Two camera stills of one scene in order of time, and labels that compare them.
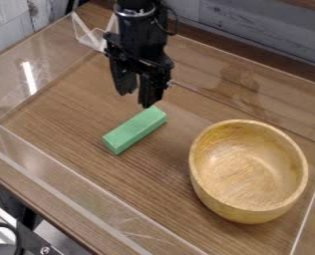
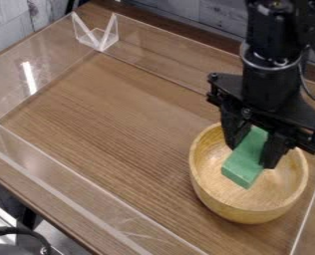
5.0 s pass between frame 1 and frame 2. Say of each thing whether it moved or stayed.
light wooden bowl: stayed
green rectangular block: moved
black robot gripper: moved
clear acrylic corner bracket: stayed
